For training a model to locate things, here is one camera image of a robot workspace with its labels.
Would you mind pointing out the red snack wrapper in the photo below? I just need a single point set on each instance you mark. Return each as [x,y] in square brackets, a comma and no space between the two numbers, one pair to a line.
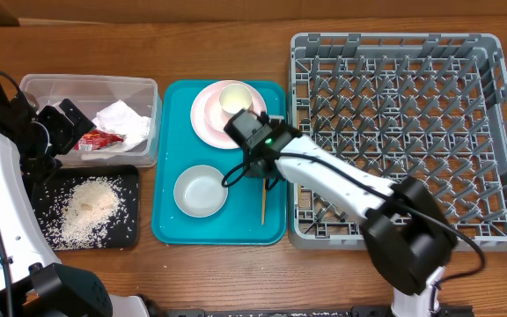
[96,140]

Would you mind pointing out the white rice pile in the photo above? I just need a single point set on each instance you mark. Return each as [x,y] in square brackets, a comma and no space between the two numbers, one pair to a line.
[88,211]

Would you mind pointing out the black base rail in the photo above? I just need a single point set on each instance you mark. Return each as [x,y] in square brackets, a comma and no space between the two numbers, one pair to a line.
[354,311]

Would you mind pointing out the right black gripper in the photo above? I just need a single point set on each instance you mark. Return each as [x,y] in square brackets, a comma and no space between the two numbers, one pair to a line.
[253,170]

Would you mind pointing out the grey dishwasher rack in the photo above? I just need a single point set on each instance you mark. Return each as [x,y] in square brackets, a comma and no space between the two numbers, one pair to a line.
[428,105]

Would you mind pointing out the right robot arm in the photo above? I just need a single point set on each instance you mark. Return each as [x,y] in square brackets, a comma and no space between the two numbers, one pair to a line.
[405,233]

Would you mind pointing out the pink bowl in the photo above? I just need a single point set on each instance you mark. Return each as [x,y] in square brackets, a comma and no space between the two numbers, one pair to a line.
[214,114]

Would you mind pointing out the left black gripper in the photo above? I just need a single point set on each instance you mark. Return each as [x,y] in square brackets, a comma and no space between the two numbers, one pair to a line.
[66,131]

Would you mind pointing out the black tray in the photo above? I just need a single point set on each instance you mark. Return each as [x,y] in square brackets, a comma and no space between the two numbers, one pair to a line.
[90,207]

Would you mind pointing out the grey bowl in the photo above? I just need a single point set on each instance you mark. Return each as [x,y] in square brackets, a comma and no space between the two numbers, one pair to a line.
[198,191]

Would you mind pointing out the clear plastic bin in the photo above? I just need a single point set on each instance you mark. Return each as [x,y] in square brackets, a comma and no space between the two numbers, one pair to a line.
[92,93]

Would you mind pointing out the white paper cup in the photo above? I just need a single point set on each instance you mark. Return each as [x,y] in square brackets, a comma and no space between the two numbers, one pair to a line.
[234,98]

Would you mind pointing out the pink plate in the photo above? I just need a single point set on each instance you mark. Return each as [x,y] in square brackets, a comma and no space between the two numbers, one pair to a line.
[203,130]

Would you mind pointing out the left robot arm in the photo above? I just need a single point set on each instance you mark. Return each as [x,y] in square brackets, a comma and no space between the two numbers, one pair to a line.
[33,281]

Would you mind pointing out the white napkin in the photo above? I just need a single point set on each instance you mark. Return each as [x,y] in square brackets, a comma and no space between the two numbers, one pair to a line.
[121,120]

